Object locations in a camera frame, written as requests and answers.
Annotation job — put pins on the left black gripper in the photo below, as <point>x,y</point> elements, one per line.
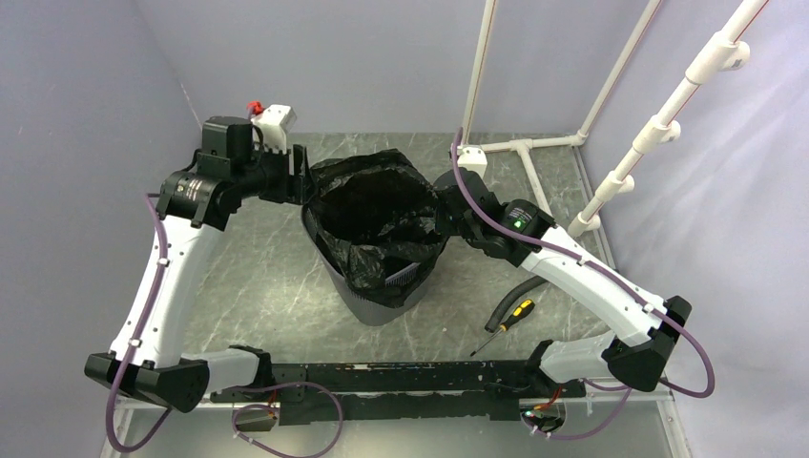
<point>295,188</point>

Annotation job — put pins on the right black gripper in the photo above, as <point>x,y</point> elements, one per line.
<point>441,224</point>

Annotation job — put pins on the black trash bag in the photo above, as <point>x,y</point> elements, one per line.
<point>374,213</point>

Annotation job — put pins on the grey mesh trash bin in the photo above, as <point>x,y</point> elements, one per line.
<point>402,290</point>

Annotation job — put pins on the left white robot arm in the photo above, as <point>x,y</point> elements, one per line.
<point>146,360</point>

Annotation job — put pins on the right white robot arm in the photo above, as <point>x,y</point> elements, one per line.
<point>642,327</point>

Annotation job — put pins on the yellow black screwdriver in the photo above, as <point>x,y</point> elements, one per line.
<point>517,315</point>

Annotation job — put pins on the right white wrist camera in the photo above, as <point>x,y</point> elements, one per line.
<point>473,159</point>

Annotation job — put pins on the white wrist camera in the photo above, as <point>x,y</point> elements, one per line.
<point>473,159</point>
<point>271,124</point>

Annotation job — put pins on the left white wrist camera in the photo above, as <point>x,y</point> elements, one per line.
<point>271,124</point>

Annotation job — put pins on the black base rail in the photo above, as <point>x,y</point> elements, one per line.
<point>497,390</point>

